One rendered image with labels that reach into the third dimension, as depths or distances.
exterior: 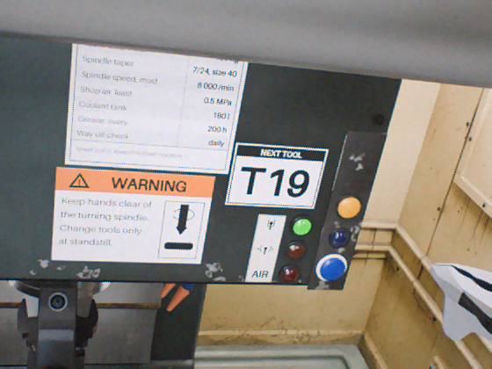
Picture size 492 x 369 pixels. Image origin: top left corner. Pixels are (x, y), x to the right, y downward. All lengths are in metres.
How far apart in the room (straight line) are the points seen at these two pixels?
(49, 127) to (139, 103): 0.09
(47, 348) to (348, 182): 0.41
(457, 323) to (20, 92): 0.45
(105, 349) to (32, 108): 1.07
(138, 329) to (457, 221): 0.86
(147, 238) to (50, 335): 0.21
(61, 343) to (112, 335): 0.77
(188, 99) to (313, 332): 1.69
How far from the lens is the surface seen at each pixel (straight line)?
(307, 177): 0.71
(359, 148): 0.71
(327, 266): 0.77
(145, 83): 0.64
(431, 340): 1.98
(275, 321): 2.21
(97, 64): 0.63
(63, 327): 0.85
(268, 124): 0.67
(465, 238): 1.83
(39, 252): 0.72
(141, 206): 0.69
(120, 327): 1.61
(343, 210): 0.74
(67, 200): 0.68
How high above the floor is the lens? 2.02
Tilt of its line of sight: 26 degrees down
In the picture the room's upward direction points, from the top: 11 degrees clockwise
